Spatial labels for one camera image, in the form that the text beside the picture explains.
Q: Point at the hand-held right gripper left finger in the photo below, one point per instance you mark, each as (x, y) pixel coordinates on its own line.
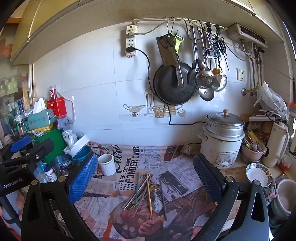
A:
(84, 179)

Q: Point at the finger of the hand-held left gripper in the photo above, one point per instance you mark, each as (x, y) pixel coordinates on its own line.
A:
(20, 143)
(39, 150)

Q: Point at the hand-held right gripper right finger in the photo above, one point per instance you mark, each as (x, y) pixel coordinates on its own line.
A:
(207, 179)

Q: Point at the white ceramic cup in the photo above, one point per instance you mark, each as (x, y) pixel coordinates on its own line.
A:
(106, 165)

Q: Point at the dark grey metal chopstick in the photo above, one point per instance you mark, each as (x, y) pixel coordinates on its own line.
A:
(163, 199)

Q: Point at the pile of silver chopsticks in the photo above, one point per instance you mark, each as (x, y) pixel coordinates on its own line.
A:
(132, 198)

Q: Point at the gold metal spoon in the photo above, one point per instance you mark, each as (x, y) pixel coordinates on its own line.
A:
(154, 187)

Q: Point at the gold metal chopstick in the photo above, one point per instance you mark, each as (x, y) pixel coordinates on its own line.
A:
(149, 194)

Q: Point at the bundle of mixed utensils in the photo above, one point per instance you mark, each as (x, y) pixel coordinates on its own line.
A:
(252, 141)

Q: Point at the green box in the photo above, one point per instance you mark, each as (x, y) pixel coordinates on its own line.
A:
(54, 144)

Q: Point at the plastic water bottle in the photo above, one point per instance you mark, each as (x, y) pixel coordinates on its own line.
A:
(40, 170)

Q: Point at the yellow box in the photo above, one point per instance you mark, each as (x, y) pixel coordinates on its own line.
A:
(44, 128)

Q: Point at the small white bottle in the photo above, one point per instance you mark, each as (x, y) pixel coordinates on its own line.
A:
(49, 172)

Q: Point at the blue bowl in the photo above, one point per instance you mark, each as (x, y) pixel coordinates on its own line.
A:
(82, 154)

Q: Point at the newspaper print tablecloth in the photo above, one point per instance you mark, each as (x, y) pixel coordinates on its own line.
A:
(180, 166)

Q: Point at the teal tissue box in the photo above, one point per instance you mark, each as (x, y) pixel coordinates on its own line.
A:
(40, 119)

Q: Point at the printed plastic bag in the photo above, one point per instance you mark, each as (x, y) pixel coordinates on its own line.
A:
(69, 136)

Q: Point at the white rice cooker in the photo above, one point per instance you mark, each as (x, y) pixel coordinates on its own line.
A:
(219, 148)

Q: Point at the white plastic bowl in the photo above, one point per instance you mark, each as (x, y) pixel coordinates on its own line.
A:
(79, 144)

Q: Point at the row of bottles and jars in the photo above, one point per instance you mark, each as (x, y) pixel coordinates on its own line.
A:
(11, 102)

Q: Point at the red tin box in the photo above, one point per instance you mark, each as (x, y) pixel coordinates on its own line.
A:
(56, 105)

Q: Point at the patterned ceramic bowl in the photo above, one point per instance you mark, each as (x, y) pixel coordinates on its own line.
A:
(256, 175)

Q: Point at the pink bowl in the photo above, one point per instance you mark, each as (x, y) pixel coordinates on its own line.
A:
(252, 157)

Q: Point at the red white can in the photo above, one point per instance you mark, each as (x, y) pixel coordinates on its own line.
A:
(52, 92)

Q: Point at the white thermos jug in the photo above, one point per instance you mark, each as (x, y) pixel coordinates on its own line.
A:
(276, 146)

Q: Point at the large white green pot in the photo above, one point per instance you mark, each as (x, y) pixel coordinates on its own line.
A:
(284, 197)

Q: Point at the red lid jar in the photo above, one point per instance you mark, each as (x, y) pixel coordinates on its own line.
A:
(286, 162)

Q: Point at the flat white box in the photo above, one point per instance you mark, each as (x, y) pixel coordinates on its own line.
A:
(261, 118)

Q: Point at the steel ladle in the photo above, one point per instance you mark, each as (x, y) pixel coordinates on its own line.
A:
(207, 93)

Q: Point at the black wok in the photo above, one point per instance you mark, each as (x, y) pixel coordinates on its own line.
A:
(171, 91)

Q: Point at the clear plastic bag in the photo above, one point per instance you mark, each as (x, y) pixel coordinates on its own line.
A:
(271, 99)

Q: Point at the dark metal ladle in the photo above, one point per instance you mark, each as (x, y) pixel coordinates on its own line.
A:
(192, 76)

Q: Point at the steel cleaver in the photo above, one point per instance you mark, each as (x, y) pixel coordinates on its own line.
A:
(165, 56)

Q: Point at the steel kitchen knife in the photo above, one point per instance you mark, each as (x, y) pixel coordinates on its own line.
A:
(204, 40)

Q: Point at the white power strip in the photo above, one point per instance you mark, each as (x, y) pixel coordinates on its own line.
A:
(130, 45)

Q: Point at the green peeler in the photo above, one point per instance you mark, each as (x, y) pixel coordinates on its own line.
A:
(177, 41)

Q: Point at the white wall socket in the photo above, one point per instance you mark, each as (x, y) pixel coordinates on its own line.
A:
(241, 74)

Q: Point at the white wall water heater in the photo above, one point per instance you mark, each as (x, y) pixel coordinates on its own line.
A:
(248, 34)

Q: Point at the beige wall cabinet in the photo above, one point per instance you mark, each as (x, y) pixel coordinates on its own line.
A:
(115, 16)

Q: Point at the metal hanging rail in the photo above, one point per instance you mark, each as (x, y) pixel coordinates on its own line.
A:
(185, 20)

